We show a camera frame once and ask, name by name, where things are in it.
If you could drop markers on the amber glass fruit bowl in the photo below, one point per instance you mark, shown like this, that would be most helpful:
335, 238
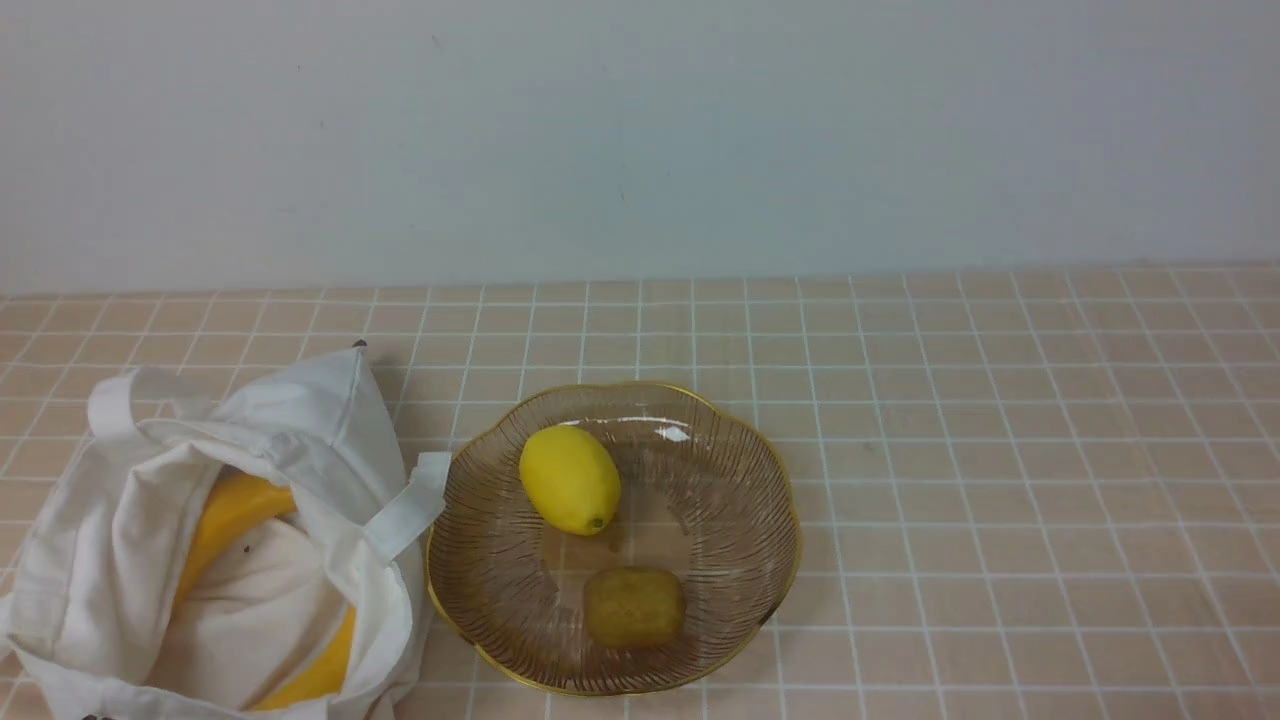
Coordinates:
704, 496

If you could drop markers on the brown kiwi fruit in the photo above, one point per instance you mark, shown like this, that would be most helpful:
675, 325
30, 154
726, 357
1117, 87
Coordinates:
634, 608

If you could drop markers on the white cloth tote bag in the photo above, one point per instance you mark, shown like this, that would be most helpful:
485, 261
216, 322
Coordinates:
91, 615

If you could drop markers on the yellow lemon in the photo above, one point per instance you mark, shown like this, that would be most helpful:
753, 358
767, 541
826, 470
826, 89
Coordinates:
570, 479

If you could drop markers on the pink checkered tablecloth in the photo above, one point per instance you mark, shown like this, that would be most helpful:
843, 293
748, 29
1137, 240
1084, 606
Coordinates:
1037, 495

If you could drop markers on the yellow banana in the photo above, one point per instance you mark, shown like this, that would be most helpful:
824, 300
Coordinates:
236, 505

